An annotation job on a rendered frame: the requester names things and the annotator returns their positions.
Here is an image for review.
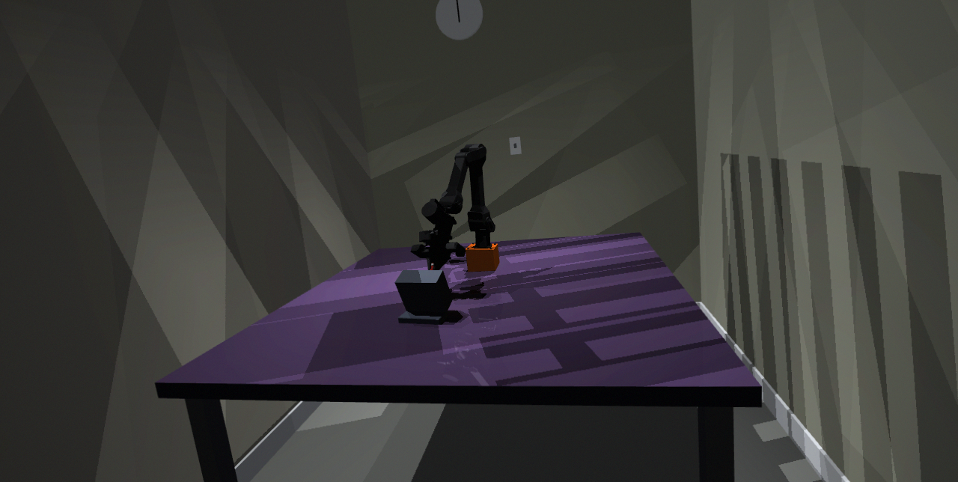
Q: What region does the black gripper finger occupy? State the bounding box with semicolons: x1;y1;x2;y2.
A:
433;251;451;270
422;251;436;270

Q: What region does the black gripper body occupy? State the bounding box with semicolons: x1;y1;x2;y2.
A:
411;228;466;258

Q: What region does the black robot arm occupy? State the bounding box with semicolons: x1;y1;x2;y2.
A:
419;144;495;248

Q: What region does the dark grey sloped panel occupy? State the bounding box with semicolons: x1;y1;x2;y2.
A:
395;270;453;325

